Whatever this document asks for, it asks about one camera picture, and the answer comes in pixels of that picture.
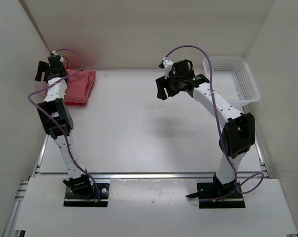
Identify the white plastic basket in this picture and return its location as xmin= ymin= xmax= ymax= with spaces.
xmin=210 ymin=56 xmax=260 ymax=107

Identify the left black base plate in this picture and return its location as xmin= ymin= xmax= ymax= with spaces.
xmin=63 ymin=180 xmax=110 ymax=207

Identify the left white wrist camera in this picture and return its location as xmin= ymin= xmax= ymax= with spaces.
xmin=50 ymin=50 xmax=64 ymax=62

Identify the red t shirt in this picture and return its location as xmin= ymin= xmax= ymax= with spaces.
xmin=65 ymin=102 xmax=86 ymax=107

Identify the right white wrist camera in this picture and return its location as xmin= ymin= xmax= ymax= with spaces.
xmin=159 ymin=57 xmax=173 ymax=79

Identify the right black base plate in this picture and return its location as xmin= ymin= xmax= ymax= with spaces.
xmin=186 ymin=183 xmax=246 ymax=209

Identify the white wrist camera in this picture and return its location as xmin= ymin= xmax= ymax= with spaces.
xmin=50 ymin=50 xmax=64 ymax=62
xmin=159 ymin=57 xmax=173 ymax=79

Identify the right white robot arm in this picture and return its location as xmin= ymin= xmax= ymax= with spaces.
xmin=156 ymin=57 xmax=255 ymax=198

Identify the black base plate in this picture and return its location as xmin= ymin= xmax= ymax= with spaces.
xmin=63 ymin=180 xmax=110 ymax=207
xmin=186 ymin=183 xmax=246 ymax=209

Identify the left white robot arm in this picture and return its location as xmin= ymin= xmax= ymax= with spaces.
xmin=35 ymin=53 xmax=95 ymax=198

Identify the light pink t shirt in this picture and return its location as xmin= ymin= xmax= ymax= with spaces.
xmin=64 ymin=70 xmax=96 ymax=103

